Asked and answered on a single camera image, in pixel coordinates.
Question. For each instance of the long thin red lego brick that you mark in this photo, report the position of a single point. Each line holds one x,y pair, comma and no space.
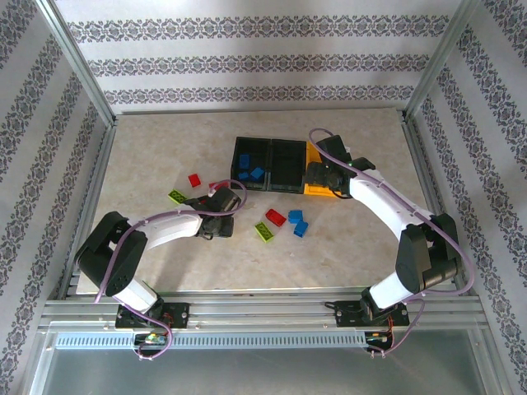
213,185

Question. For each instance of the green lego brick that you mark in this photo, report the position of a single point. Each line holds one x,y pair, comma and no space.
178,196
264,231

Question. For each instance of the tiny blue lego brick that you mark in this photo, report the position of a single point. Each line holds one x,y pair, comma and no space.
243,176

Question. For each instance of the small red lego brick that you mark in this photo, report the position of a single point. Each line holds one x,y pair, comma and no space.
194,180

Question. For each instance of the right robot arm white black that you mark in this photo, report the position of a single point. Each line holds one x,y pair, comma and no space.
379,201

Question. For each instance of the yellow plastic bin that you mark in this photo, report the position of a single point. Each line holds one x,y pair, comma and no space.
317,191

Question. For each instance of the aluminium front rail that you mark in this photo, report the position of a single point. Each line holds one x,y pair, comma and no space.
255,308

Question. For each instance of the aluminium side rail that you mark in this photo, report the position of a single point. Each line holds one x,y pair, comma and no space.
424,164
96,168

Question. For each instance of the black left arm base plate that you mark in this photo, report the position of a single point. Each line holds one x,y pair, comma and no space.
179,314

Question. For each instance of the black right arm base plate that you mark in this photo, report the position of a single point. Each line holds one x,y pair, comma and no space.
348,312

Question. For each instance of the aluminium frame post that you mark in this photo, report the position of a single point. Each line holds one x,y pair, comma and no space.
440,57
74,61

